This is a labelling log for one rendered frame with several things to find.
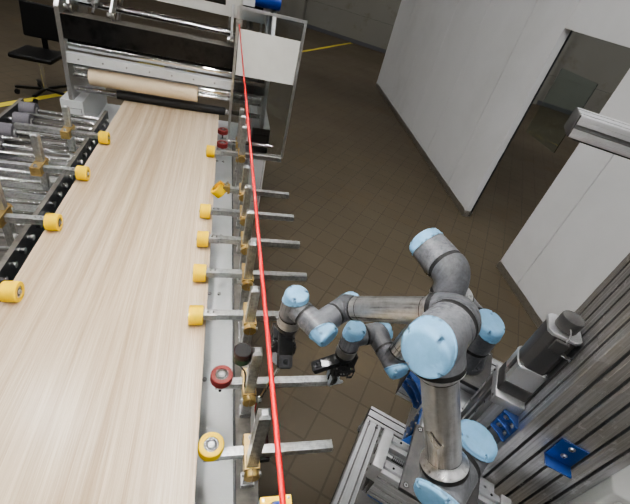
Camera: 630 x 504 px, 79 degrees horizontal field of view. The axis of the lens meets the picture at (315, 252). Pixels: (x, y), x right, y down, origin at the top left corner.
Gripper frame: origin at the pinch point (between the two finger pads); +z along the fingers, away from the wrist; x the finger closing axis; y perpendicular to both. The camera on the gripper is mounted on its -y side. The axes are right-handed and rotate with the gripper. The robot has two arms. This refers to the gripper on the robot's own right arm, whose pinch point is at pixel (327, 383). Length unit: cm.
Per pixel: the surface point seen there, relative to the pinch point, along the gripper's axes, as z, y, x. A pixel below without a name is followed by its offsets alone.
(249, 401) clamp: -1.6, -31.9, -7.5
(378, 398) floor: 83, 63, 39
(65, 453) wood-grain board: -7, -86, -25
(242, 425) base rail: 12.6, -33.0, -9.3
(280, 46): -72, -6, 247
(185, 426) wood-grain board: -7, -53, -19
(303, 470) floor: 83, 7, -1
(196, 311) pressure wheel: -15, -53, 24
